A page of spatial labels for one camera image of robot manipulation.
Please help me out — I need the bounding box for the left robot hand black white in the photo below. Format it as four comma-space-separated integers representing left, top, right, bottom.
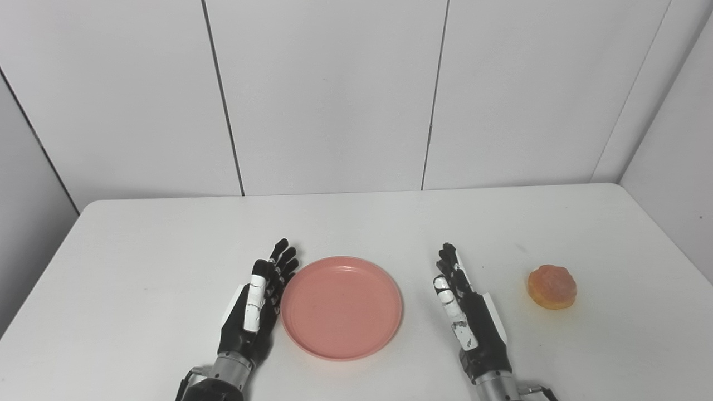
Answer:
217, 238, 300, 365

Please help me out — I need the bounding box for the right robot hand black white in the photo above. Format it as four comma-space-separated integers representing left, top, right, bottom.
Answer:
433, 242, 513, 385

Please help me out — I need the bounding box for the orange cream puff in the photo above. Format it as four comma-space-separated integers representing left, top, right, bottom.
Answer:
528, 265, 577, 310

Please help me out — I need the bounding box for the pink round plate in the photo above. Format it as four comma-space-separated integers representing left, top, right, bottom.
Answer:
280, 256, 404, 362

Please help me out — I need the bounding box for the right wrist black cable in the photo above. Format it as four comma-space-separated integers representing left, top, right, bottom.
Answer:
517, 382, 559, 401

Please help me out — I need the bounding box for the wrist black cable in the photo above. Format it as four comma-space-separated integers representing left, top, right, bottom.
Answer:
517, 382, 559, 401
175, 368, 215, 401

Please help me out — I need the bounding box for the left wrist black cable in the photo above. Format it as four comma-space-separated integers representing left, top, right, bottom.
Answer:
175, 368, 215, 401

